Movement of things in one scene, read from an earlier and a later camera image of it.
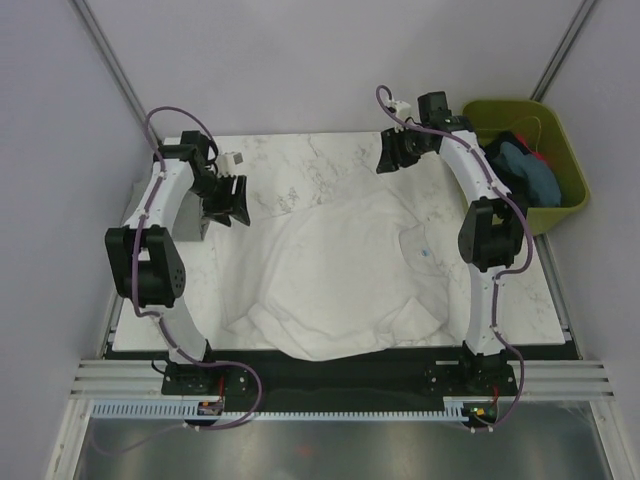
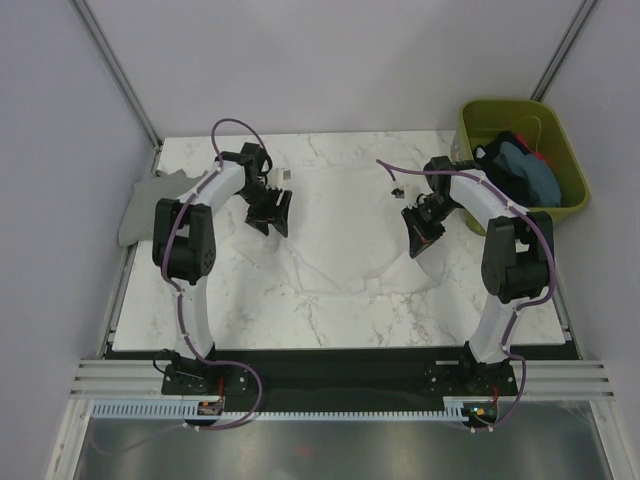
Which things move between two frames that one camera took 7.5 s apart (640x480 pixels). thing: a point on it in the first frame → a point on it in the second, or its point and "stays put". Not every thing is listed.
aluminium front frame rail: x=544 y=378 stays put
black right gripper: x=390 y=140 → x=419 y=235
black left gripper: x=231 y=205 → x=259 y=219
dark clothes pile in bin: x=526 y=173 stays put
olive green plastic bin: x=536 y=125 stays put
